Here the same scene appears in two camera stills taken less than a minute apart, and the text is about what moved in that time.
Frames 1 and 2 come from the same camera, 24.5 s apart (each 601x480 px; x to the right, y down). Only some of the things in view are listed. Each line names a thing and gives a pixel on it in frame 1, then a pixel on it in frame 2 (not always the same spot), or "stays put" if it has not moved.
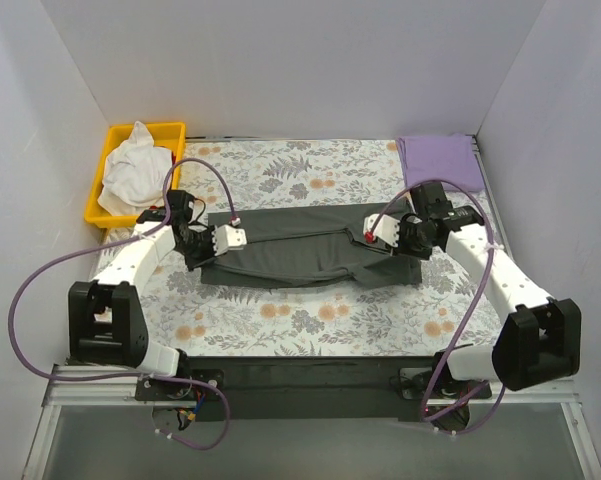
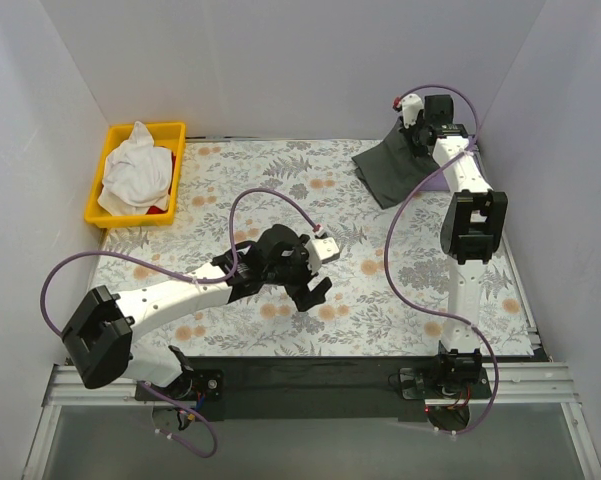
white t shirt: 135,173 stays put
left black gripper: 206,249 -> 299,275
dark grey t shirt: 321,247 -> 391,168
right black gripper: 405,240 -> 419,135
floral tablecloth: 449,315 stays put
